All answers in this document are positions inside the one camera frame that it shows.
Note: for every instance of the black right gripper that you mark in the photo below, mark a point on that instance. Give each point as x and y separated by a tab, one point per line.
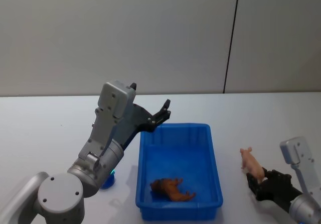
278	194

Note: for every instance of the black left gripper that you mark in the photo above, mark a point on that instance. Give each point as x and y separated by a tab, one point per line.
136	119

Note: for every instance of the blue plastic bin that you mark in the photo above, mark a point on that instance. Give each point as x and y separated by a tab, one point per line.
175	156

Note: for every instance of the small blue plastic object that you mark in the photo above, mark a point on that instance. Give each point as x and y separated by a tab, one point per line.
109	183

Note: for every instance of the pink toy pig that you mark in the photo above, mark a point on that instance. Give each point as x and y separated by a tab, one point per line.
251	162

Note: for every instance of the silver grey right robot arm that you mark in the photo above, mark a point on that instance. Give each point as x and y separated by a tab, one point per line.
301	183

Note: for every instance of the brown toy animal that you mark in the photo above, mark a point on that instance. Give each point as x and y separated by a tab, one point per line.
170	187

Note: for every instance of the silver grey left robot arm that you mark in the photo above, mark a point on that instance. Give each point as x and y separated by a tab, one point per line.
60	196

